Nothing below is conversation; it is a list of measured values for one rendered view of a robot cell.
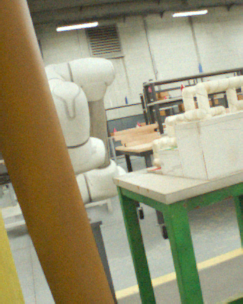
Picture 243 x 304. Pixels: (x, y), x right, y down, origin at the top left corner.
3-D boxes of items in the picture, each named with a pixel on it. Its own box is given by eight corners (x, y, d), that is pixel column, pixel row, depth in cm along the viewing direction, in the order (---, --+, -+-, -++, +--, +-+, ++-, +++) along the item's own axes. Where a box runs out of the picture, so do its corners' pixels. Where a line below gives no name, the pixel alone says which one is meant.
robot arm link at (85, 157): (53, 165, 114) (48, 131, 106) (100, 153, 118) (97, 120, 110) (61, 186, 106) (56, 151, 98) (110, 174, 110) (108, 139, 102)
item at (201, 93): (205, 119, 102) (198, 87, 101) (199, 121, 105) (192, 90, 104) (214, 118, 103) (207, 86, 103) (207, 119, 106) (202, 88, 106)
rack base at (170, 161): (184, 177, 114) (178, 150, 114) (161, 174, 130) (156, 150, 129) (249, 158, 123) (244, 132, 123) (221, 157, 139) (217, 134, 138)
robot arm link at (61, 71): (38, 77, 140) (71, 71, 143) (35, 60, 154) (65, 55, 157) (44, 105, 148) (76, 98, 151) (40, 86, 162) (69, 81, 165)
